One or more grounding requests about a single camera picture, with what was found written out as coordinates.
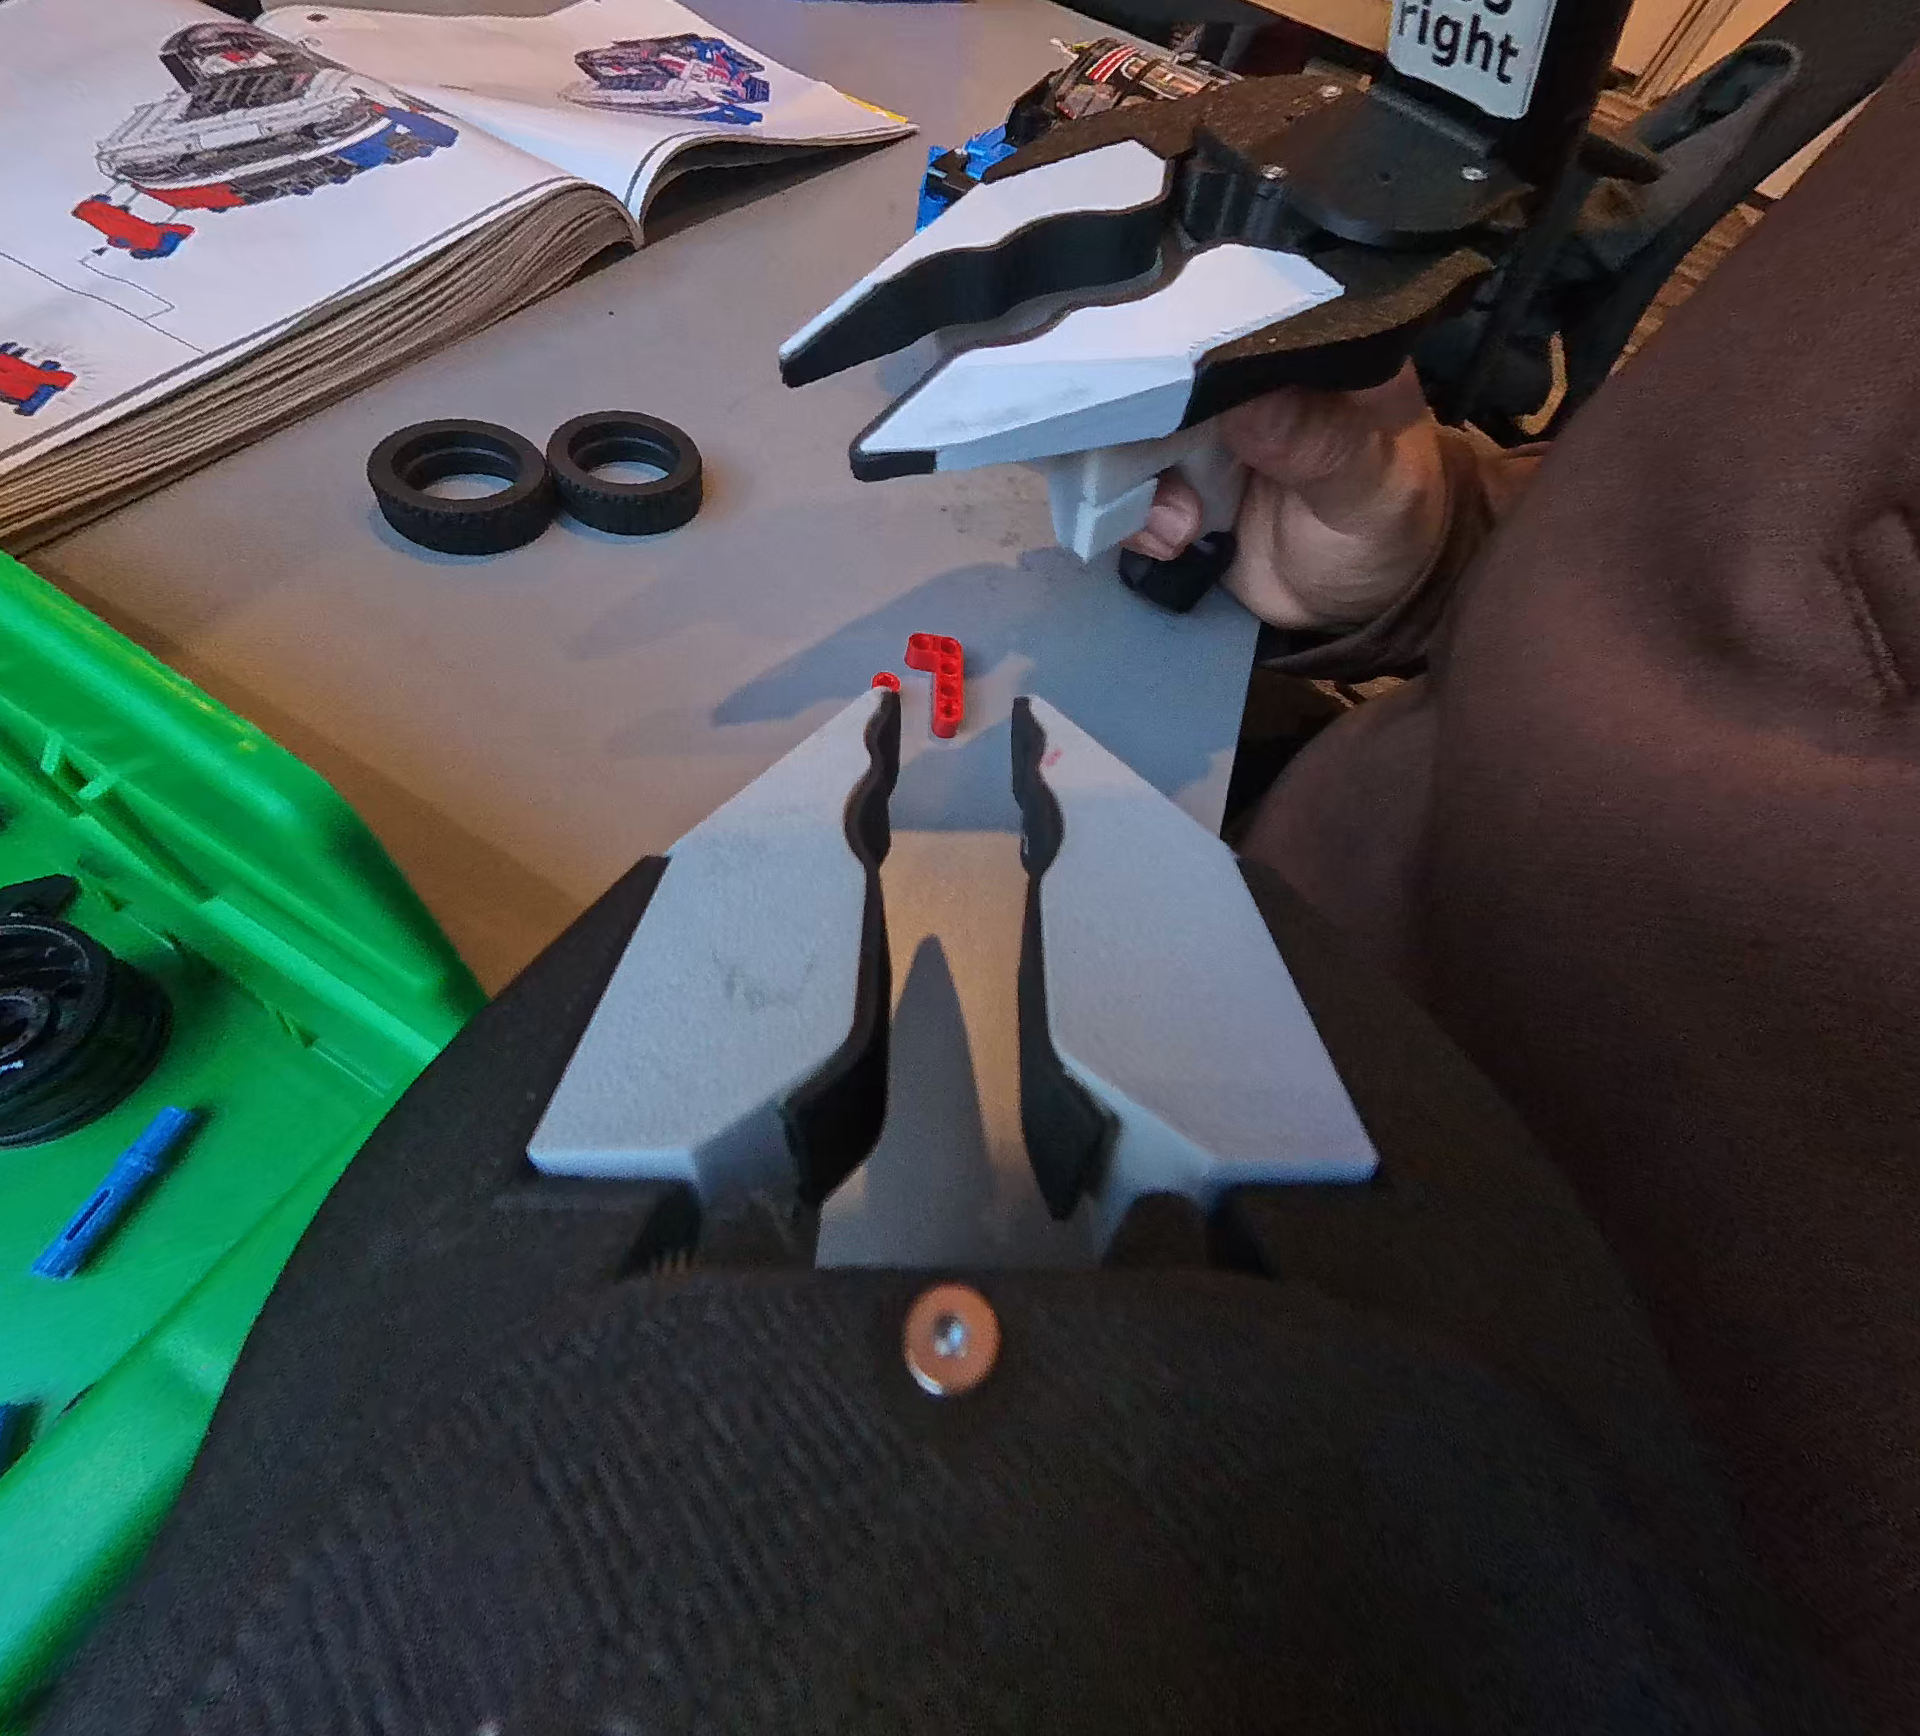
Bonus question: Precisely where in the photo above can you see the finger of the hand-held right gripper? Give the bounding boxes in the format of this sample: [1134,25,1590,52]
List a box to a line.
[847,240,1348,486]
[775,137,1180,391]

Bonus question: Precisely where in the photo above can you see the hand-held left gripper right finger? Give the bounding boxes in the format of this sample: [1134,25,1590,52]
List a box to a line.
[1007,696,1381,1224]

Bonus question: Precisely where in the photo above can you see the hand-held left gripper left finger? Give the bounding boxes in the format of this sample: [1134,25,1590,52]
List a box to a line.
[523,686,905,1206]

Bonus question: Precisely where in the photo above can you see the toy brick race car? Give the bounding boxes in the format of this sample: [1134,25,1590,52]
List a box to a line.
[917,37,1245,238]

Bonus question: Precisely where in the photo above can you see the red angled brick beam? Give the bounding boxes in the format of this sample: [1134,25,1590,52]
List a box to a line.
[902,634,968,735]

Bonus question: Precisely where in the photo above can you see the small black rubber tyre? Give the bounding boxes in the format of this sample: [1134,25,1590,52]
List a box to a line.
[548,411,705,537]
[367,419,552,554]

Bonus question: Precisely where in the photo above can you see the green plastic bin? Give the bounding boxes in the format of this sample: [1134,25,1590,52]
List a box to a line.
[0,549,485,1603]

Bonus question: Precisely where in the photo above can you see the instruction booklet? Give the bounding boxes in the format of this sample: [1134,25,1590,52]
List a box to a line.
[0,0,918,553]

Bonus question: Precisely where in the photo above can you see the person's right hand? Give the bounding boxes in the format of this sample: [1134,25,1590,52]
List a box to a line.
[1123,361,1478,635]

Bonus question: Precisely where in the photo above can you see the black chair armrest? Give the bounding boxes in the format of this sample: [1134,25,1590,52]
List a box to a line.
[1588,41,1801,269]

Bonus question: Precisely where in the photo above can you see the person's dark sweater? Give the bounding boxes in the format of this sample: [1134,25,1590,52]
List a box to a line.
[1229,0,1920,1736]

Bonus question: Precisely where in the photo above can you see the blue brick axle pin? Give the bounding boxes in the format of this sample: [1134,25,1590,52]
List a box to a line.
[30,1103,204,1281]

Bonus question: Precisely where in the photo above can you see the black wheel with tyre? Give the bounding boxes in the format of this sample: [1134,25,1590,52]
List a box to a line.
[0,873,174,1151]

